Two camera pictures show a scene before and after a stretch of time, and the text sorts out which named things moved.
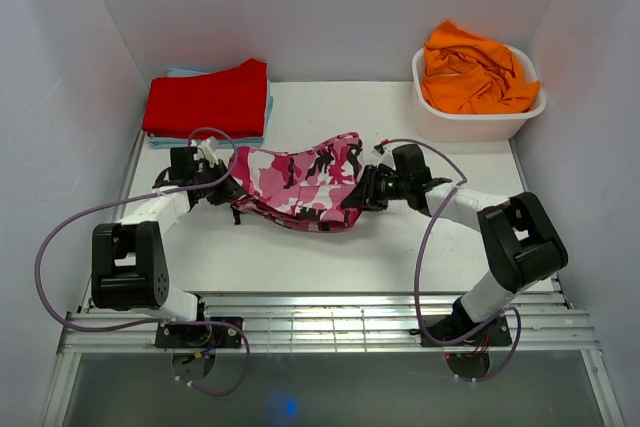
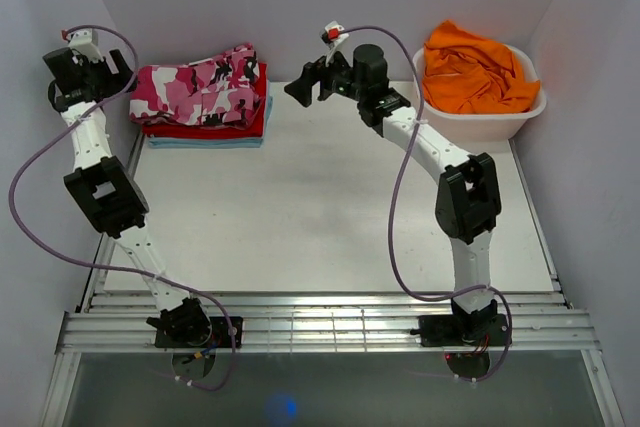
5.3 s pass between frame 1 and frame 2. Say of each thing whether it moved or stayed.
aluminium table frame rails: stayed
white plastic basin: stayed
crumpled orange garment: stayed
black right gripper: moved
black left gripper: moved
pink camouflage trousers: moved
